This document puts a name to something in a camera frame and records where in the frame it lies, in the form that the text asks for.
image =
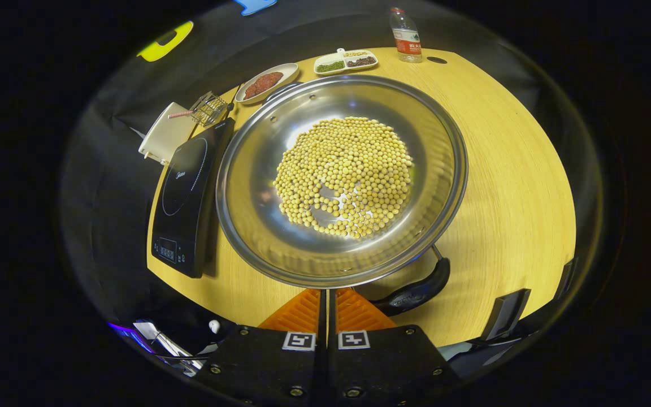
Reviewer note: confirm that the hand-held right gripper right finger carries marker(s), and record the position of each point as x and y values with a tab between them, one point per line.
382	367

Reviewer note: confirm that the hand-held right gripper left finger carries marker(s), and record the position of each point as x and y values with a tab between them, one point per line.
269	367

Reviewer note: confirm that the black induction cooktop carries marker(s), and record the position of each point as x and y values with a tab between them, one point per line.
190	186

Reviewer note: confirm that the stainless steel pot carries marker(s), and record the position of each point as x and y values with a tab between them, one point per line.
257	169

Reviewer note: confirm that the pile of soybeans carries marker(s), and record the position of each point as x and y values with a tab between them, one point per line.
348	175

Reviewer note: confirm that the white toaster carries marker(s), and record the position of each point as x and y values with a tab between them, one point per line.
164	135

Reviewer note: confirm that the pink striped straw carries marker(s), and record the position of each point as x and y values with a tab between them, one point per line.
179	115

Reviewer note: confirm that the small brown steak piece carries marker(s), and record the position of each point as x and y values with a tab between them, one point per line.
252	92

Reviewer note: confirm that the large brown steak piece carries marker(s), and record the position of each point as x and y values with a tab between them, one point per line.
270	80

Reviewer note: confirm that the white oval plate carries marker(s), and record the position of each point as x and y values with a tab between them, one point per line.
286	73

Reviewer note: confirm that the pile of green mung beans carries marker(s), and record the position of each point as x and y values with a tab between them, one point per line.
330	66

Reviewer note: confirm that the pile of dark red beans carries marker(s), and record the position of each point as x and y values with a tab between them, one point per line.
361	61

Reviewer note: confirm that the white divided dish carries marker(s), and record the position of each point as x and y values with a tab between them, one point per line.
337	58

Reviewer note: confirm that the pile of small yellow beans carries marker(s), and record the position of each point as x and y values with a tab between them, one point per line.
356	54

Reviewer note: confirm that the clear plastic water bottle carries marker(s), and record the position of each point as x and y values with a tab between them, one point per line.
407	39

